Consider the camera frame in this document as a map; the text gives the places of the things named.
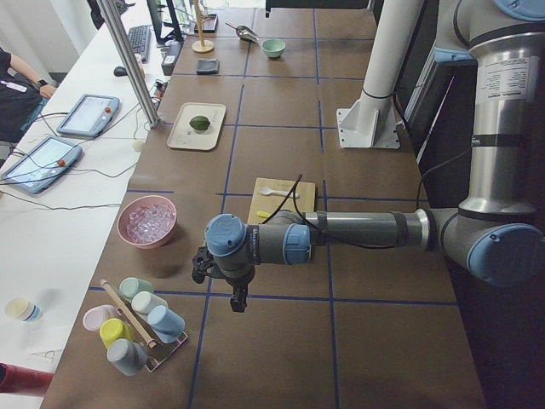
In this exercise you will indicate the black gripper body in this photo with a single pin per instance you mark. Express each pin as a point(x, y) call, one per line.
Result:
point(235, 283)

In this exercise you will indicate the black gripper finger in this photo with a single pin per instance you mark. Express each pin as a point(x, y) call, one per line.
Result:
point(238, 300)

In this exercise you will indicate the white plastic spoon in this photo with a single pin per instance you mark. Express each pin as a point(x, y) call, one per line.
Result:
point(267, 191)

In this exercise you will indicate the green ceramic bowl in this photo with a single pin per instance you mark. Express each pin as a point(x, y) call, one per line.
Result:
point(273, 47)

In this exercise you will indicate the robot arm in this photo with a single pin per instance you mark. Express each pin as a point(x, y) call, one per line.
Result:
point(490, 233)

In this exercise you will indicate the pink bowl with ice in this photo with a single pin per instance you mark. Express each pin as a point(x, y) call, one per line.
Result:
point(147, 222)

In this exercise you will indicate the wooden cutting board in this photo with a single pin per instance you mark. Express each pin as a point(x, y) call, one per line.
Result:
point(277, 200)

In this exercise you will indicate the white cup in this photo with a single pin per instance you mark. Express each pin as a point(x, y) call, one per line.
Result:
point(144, 302)

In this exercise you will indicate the wooden rack rod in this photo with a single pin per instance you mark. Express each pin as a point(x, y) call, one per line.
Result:
point(140, 326)

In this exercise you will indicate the green cup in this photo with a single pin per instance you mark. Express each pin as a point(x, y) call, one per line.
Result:
point(131, 286)

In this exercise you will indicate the grey cup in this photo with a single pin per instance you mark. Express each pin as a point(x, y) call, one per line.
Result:
point(127, 356)

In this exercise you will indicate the yellow cup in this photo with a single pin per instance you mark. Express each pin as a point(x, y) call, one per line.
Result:
point(113, 329)

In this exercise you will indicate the white rabbit tray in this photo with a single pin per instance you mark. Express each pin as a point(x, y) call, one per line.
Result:
point(182, 136)

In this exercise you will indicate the pink cup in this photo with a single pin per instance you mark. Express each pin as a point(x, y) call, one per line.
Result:
point(95, 317)

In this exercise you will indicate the green avocado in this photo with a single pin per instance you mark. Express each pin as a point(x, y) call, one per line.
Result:
point(199, 123)

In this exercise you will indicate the small white object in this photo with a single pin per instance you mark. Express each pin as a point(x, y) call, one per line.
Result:
point(137, 146)

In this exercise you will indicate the grey folded cloth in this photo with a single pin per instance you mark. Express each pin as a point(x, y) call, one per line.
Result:
point(207, 66)

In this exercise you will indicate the paper cup blue stripe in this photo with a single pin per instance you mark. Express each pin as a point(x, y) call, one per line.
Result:
point(21, 308)

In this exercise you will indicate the black box with label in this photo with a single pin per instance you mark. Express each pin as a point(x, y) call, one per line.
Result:
point(170, 55)

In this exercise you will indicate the upper teach pendant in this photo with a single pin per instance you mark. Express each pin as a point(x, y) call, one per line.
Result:
point(90, 116)

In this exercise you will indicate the teach pendant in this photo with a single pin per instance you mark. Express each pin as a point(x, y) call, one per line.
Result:
point(36, 170)
point(90, 116)

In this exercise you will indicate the lower teach pendant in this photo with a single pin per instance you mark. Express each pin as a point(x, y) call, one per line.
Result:
point(36, 170)

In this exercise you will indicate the wooden mug stand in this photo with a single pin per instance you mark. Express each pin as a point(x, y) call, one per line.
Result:
point(202, 45)

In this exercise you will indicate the black computer mouse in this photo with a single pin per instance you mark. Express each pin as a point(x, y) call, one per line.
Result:
point(120, 71)

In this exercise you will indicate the metal scoop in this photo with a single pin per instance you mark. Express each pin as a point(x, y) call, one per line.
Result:
point(244, 32)

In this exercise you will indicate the red object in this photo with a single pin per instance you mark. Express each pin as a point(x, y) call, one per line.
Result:
point(17, 380)

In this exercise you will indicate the black monitor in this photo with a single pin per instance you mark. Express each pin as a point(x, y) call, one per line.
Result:
point(164, 31)

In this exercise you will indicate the black keyboard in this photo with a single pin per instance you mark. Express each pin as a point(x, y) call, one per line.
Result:
point(140, 38)

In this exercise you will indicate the person in black shirt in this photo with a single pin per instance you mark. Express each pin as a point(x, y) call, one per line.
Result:
point(24, 93)

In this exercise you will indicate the white camera mast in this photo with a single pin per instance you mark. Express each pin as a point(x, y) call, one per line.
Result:
point(370, 122)

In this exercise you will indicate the aluminium frame post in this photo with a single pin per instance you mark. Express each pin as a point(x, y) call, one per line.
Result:
point(115, 26)

